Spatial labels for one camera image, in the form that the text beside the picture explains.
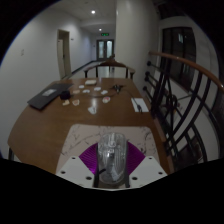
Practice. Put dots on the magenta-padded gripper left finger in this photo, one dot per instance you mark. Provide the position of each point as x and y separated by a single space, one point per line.
75 169

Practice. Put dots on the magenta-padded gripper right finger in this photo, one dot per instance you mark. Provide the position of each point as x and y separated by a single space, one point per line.
148 169

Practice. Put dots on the transparent computer mouse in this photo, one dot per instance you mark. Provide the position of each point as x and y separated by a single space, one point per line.
112 156

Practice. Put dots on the white marble mouse pad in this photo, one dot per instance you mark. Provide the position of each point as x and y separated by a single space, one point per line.
83 138

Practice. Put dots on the black mouse pad with print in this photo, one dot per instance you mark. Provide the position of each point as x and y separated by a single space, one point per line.
48 95

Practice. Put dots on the crumpled white packet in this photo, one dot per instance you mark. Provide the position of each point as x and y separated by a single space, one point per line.
92 110

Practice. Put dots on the small tan packet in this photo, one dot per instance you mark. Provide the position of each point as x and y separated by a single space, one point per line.
76 102
66 102

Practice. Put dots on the small black box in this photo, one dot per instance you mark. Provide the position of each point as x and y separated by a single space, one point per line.
65 95

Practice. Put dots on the small pinkish packet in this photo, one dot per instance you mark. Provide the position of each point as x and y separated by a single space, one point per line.
106 99

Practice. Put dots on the small white card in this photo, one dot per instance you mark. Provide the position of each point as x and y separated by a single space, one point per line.
104 92
81 86
97 89
86 91

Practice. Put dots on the black railing with wooden handrail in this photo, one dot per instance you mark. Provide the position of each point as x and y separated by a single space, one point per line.
186 100

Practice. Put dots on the large white card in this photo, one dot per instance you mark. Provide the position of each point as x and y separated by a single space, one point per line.
90 82

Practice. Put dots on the wooden chair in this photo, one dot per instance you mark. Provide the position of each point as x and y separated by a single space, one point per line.
110 64

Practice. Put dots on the single door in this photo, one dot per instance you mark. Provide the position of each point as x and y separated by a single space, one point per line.
63 53

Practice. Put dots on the dark framed window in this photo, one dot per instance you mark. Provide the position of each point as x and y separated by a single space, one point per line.
178 56

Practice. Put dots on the glass double door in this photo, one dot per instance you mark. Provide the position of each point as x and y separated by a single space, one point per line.
105 50

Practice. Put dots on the green exit sign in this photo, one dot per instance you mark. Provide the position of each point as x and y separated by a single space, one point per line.
105 34

